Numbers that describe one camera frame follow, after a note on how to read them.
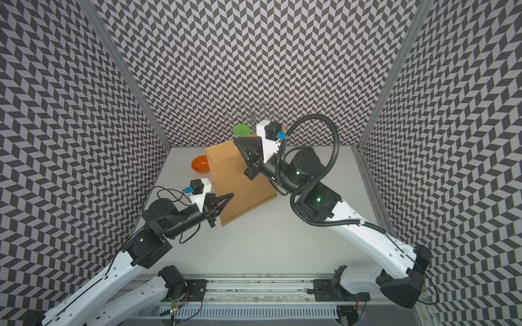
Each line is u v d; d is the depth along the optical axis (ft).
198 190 1.65
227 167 1.75
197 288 2.38
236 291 2.42
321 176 1.16
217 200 1.83
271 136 1.37
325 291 2.38
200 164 3.47
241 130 2.65
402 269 1.23
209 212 1.74
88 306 1.35
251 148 1.52
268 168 1.52
